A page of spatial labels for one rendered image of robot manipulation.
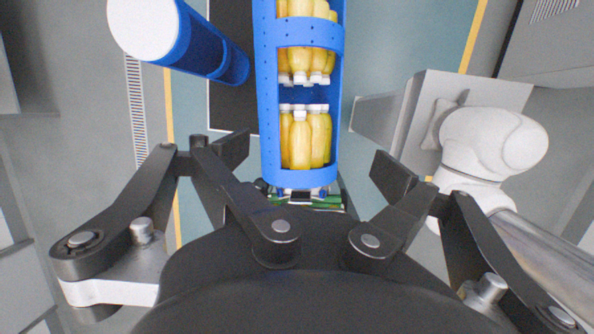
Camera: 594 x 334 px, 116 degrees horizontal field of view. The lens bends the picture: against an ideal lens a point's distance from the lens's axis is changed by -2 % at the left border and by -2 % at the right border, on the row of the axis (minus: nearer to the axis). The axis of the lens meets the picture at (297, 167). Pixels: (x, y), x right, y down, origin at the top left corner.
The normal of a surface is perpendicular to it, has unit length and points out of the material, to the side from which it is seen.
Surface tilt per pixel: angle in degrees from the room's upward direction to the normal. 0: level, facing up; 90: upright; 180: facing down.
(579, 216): 76
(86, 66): 0
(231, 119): 0
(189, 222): 0
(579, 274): 83
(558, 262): 83
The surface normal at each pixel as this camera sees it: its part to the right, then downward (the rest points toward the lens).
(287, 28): -0.22, 0.28
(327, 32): 0.50, 0.22
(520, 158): -0.02, 0.18
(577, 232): -0.98, -0.06
